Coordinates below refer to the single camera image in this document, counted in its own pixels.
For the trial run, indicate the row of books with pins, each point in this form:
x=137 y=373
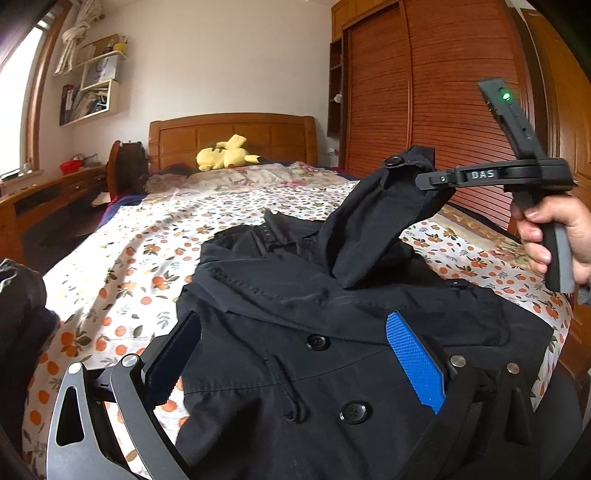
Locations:
x=81 y=104

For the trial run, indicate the white wall shelf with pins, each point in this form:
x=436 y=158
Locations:
x=113 y=99

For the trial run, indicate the tied beige curtain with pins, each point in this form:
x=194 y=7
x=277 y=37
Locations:
x=76 y=39

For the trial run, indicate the black double-breasted coat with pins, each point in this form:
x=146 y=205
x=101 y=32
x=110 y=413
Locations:
x=277 y=332

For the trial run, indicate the wooden framed window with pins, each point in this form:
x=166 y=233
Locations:
x=18 y=92

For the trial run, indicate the wooden chair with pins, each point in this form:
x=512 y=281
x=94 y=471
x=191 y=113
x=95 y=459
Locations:
x=113 y=175

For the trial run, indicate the yellow plush toy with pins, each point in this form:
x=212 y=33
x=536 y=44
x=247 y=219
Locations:
x=221 y=157

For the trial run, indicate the black crumpled garment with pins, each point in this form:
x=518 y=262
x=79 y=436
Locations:
x=21 y=295

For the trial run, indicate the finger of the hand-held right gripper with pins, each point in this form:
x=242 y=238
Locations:
x=431 y=179

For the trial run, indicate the navy red blanket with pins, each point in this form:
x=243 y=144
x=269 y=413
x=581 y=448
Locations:
x=122 y=205

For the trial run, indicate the bed with orange-print sheet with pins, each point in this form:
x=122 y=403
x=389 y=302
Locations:
x=138 y=249

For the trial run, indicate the wooden bed headboard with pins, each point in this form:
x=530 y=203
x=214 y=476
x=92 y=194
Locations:
x=277 y=138

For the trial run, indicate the floral quilt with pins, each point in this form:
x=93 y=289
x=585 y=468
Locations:
x=277 y=177

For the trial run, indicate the black backpack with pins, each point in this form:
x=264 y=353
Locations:
x=134 y=164

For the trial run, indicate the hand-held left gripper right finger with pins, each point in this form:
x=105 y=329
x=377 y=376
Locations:
x=413 y=362

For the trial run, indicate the person's right hand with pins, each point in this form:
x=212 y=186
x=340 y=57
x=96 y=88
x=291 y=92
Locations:
x=579 y=230

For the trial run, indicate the dark pillow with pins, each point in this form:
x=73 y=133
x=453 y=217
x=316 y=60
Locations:
x=171 y=170

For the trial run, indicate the wooden slatted wardrobe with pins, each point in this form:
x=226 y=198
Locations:
x=415 y=92

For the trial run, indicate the wooden desk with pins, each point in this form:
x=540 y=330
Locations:
x=41 y=194

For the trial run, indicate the yellow cup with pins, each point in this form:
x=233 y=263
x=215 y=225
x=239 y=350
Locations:
x=120 y=46

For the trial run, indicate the red basin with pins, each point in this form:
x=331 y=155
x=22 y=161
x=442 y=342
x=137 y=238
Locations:
x=70 y=167

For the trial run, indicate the white paper bag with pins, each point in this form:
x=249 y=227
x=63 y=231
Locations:
x=101 y=71

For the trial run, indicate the dark navy folded garment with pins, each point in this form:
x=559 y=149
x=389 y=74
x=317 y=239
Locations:
x=46 y=337

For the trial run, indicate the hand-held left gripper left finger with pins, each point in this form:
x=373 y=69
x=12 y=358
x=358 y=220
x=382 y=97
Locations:
x=175 y=355

